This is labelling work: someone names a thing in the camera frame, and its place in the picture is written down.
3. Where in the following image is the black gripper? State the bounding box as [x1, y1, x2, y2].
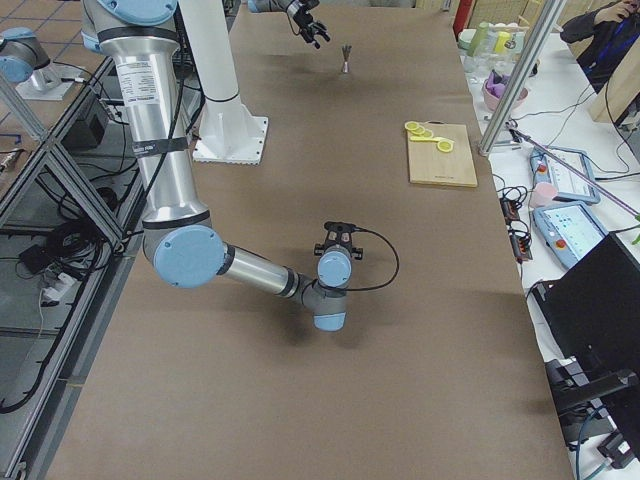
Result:
[314, 228, 363, 260]
[292, 4, 330, 49]

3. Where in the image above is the steel double jigger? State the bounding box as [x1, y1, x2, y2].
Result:
[341, 44, 352, 74]

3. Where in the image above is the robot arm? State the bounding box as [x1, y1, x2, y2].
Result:
[247, 0, 330, 49]
[82, 1, 359, 331]

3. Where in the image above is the green cup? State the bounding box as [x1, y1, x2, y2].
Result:
[467, 21, 491, 57]

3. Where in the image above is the pink cup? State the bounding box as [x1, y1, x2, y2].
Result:
[529, 182, 558, 208]

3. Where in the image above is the wooden cutting board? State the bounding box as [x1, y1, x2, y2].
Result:
[404, 121, 478, 187]

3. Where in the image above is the yellow plastic knife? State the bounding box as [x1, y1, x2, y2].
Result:
[409, 135, 448, 143]

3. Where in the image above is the pink bowl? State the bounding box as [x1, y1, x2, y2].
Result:
[481, 74, 530, 114]

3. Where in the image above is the long reacher grabber tool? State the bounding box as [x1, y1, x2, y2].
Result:
[505, 120, 639, 220]

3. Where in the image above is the blue teach pendant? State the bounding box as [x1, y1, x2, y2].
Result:
[533, 201, 609, 269]
[529, 147, 600, 205]

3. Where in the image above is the black monitor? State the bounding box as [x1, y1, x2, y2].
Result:
[534, 233, 639, 448]

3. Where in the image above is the seated person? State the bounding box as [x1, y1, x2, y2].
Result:
[560, 1, 639, 92]

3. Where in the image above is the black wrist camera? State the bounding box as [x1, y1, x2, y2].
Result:
[324, 221, 358, 235]

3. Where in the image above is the black camera cable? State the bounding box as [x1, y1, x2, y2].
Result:
[329, 227, 400, 292]

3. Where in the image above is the aluminium frame post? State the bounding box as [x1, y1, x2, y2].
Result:
[478, 0, 566, 157]

